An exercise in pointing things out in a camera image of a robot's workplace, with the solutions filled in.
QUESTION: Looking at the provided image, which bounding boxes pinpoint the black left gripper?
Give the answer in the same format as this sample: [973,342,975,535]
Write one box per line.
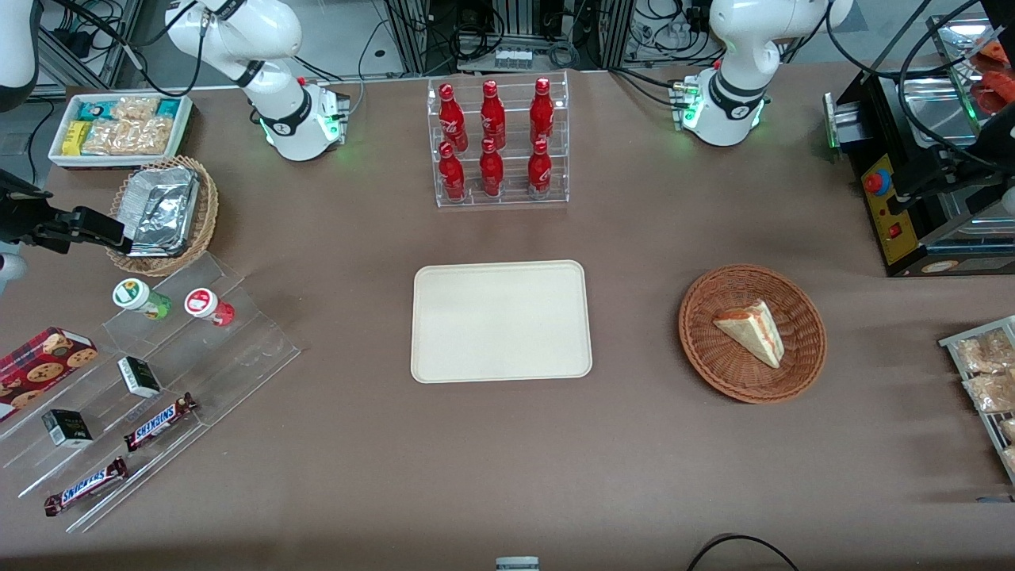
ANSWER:
[887,103,1015,217]

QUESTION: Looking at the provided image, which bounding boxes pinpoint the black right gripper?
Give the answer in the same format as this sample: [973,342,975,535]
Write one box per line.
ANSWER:
[0,170,129,255]

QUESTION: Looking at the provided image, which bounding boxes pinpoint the green gum bottle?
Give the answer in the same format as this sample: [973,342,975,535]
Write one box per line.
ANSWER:
[112,278,173,321]

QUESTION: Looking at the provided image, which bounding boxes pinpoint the beige plastic tray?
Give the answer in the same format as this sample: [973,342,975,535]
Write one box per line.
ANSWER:
[410,259,594,385]

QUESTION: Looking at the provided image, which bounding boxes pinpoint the black sealing machine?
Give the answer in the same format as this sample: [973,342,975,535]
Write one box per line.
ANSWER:
[823,67,1015,278]

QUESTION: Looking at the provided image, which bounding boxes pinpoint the foil wrapped packs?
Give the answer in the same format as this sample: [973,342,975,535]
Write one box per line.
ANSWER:
[119,165,201,259]

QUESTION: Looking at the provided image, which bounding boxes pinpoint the large rice cracker bag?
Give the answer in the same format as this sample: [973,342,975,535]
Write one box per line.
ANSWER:
[82,117,175,156]

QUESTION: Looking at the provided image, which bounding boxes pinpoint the light wicker basket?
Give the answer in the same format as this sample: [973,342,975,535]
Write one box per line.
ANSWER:
[105,155,220,278]

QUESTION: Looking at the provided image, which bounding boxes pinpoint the red food pack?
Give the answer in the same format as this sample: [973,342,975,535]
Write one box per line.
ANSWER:
[972,70,1015,117]

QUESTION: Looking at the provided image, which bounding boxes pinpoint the white plastic snack bin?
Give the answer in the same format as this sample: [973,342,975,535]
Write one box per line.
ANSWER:
[48,93,195,170]

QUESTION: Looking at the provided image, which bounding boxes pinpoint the small rice cracker bag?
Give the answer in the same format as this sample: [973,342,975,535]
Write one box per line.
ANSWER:
[111,97,159,122]

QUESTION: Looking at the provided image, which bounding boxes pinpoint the red yogurt cup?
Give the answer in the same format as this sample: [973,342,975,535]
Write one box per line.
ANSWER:
[184,287,236,328]

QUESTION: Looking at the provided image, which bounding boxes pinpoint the small black box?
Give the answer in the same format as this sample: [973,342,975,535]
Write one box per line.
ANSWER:
[41,409,94,449]
[117,356,163,399]

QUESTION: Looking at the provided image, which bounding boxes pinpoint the red plaid cookie box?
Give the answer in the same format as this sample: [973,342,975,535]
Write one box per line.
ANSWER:
[0,327,99,423]

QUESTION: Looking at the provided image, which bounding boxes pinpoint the clear bag of crackers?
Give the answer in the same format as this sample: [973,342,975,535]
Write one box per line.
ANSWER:
[962,371,1015,414]
[954,329,1015,374]

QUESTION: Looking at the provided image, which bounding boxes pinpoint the clear acrylic stepped shelf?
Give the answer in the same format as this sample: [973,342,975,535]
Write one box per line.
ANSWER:
[0,252,302,534]

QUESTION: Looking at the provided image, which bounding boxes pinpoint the Snickers chocolate bar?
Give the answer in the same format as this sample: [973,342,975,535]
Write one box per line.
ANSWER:
[124,393,198,453]
[44,456,129,518]

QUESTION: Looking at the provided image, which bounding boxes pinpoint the wrapped triangle sandwich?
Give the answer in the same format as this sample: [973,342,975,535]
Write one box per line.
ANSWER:
[712,299,786,370]

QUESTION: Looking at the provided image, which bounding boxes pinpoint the brown wicker basket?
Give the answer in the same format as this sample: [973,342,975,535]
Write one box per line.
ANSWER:
[678,264,828,405]

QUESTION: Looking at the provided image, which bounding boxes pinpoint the red cola bottle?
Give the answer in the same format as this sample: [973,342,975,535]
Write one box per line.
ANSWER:
[438,83,469,153]
[479,138,504,197]
[530,77,554,148]
[527,139,553,199]
[481,79,507,151]
[439,141,466,201]

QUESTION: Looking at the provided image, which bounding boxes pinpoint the clear acrylic bottle rack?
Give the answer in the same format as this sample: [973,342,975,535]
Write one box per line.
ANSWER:
[427,70,570,209]

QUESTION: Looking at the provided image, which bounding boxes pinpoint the metal wire rack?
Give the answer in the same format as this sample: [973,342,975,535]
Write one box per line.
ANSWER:
[939,316,1015,485]

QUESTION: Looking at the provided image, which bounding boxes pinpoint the aluminium frame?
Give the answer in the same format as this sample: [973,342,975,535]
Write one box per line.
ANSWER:
[385,0,635,76]

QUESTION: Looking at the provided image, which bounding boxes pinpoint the black floor cable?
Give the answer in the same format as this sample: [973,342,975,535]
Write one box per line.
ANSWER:
[686,535,799,571]

